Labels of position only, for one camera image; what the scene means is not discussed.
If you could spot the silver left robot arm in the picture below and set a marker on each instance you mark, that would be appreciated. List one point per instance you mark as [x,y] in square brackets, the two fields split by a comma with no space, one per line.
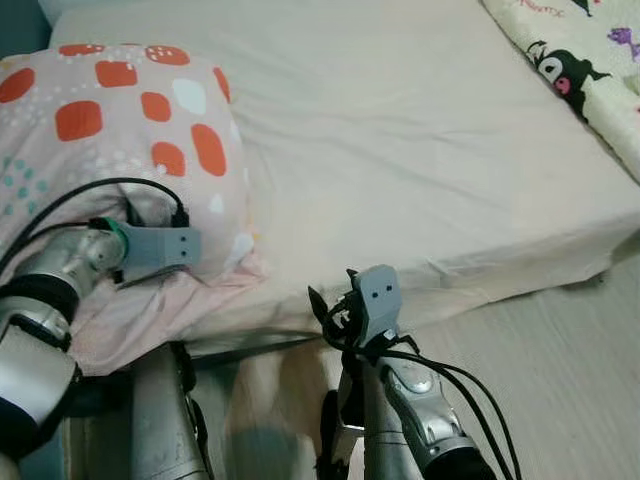
[40,290]

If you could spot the robot left leg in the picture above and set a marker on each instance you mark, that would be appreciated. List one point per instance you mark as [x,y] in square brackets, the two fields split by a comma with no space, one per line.
[165,420]

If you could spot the cream cartoon print quilt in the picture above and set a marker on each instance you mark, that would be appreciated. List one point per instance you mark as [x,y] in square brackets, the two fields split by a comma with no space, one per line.
[600,90]

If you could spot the robot leg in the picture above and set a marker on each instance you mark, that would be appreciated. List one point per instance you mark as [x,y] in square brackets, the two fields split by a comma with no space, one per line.
[370,440]
[165,420]

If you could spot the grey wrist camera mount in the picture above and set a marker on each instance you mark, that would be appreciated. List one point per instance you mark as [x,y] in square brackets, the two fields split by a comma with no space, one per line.
[378,295]
[160,245]

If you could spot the pink pillow with orange squares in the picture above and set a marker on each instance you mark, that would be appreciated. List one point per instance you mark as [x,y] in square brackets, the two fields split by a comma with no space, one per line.
[100,100]

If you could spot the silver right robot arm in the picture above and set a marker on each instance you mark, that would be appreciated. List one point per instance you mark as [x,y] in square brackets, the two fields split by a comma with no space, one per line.
[420,420]

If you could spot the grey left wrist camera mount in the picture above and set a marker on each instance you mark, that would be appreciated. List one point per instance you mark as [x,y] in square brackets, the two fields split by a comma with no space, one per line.
[160,245]

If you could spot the mattress with white sheet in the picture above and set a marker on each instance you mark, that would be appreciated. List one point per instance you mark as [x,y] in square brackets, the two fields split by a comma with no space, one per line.
[400,150]

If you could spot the robot right leg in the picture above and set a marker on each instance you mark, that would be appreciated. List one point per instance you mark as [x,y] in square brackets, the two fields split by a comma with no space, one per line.
[370,440]

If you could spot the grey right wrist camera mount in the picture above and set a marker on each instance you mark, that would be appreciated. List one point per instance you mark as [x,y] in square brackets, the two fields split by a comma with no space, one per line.
[378,295]

